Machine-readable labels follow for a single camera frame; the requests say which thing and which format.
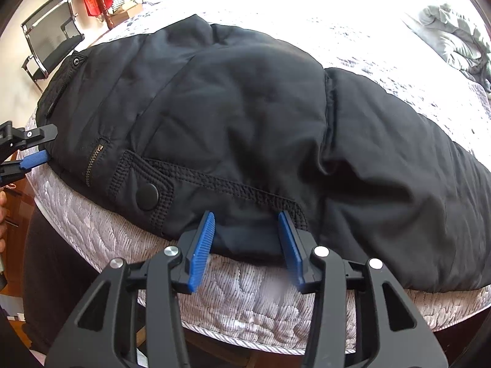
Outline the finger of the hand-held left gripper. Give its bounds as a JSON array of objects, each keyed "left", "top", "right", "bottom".
[
  {"left": 0, "top": 149, "right": 51, "bottom": 188},
  {"left": 0, "top": 121, "right": 59, "bottom": 162}
]

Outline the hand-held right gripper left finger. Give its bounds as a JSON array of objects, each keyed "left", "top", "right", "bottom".
[{"left": 44, "top": 210, "right": 217, "bottom": 368}]

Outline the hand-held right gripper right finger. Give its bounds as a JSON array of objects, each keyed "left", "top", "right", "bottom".
[{"left": 277, "top": 210, "right": 449, "bottom": 368}]

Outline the black padded jacket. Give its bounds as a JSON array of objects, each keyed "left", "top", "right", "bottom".
[{"left": 36, "top": 13, "right": 491, "bottom": 292}]

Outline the grey floral quilted bedspread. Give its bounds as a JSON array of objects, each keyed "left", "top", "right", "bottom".
[{"left": 23, "top": 0, "right": 491, "bottom": 353}]

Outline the black mesh office chair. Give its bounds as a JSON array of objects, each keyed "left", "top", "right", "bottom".
[{"left": 21, "top": 0, "right": 86, "bottom": 93}]

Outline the grey folded comforter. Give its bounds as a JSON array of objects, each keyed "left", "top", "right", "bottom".
[{"left": 401, "top": 3, "right": 491, "bottom": 93}]

